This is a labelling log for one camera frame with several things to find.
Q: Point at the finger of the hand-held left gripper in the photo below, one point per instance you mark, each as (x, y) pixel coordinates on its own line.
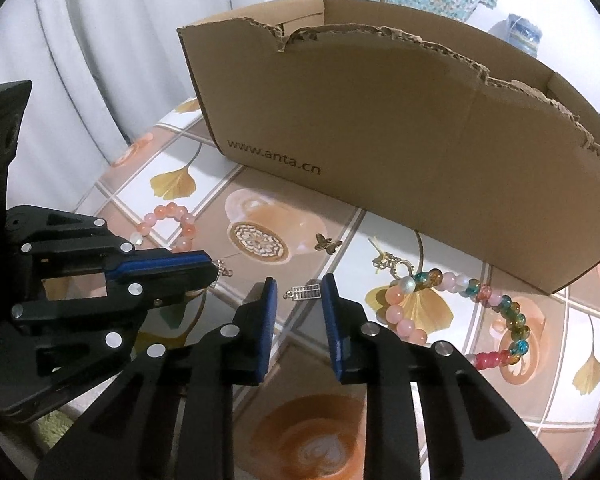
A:
(170, 282)
(160, 261)

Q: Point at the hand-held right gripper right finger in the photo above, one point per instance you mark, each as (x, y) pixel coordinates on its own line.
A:
(332, 325)

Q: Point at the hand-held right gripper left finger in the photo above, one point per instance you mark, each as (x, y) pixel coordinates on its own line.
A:
(265, 330)

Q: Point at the silver abacus charm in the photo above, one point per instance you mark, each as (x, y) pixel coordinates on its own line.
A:
(305, 291)

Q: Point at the brown cardboard box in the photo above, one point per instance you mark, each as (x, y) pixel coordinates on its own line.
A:
(380, 135)

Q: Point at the bronze butterfly charm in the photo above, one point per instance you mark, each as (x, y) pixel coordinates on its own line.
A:
(322, 243)

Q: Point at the white curtain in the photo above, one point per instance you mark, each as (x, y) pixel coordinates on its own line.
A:
(80, 60)

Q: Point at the tile-patterned tablecloth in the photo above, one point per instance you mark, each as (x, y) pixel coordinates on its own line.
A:
(290, 195)

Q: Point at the pale fluffy blanket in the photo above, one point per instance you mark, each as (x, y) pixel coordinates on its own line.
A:
(55, 430)

